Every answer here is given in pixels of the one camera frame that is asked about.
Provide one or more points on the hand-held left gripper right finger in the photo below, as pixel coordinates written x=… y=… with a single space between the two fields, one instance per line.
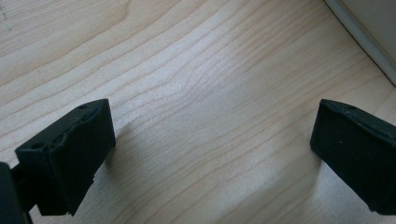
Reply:
x=355 y=155

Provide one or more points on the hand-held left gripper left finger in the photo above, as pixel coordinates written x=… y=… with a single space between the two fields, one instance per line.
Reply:
x=71 y=155

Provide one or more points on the white wall skirting strip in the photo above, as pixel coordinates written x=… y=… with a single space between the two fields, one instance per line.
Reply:
x=364 y=34

